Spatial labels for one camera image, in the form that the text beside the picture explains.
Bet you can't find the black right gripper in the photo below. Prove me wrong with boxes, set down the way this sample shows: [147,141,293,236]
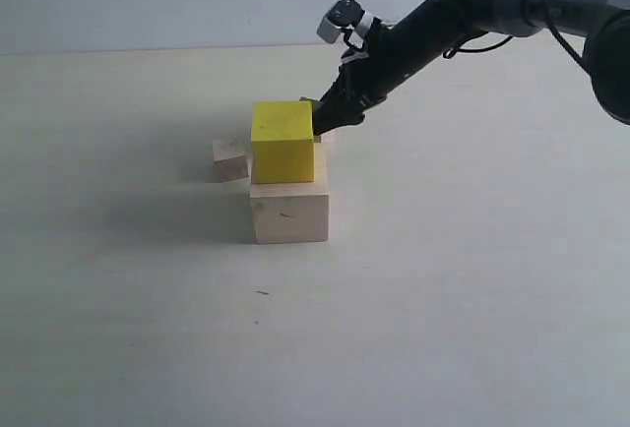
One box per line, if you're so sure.
[312,0,472,136]

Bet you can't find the medium wooden cube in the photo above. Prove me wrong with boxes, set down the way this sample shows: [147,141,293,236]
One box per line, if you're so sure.
[299,96,337,150]

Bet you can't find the yellow cube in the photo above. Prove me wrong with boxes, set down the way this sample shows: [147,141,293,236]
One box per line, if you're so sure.
[251,101,315,184]

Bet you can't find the large pale wooden cube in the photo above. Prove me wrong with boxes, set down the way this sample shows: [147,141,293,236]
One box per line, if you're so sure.
[249,139,331,246]

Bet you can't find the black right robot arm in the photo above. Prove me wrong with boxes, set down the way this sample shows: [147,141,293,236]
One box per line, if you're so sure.
[312,0,629,136]

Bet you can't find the small wooden cube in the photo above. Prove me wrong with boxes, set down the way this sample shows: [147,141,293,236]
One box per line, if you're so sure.
[212,139,249,182]

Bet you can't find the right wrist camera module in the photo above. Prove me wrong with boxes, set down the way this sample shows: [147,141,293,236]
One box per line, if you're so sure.
[316,0,384,64]

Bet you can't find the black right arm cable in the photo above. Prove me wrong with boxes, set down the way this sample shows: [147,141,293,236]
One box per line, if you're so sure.
[441,0,599,74]

